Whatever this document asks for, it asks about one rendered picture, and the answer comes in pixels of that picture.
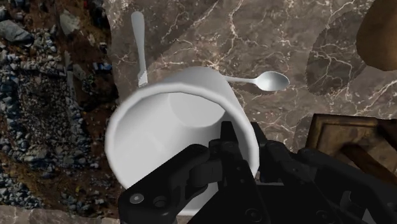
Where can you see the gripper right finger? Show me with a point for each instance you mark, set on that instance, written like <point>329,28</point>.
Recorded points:
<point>328,183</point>

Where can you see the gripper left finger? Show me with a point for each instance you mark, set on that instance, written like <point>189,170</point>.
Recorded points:
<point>173,173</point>

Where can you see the white cup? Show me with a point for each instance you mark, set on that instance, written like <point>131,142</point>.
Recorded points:
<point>149,130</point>

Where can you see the brown wooden chair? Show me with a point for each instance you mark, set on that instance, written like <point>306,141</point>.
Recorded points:
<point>328,130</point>

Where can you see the silver spoon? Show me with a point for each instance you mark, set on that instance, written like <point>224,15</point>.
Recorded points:
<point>273,81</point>

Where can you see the silver knife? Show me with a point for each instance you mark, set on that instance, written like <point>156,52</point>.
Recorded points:
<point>138,31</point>

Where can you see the brown rounded object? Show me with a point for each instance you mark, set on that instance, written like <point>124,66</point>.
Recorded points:
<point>380,37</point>

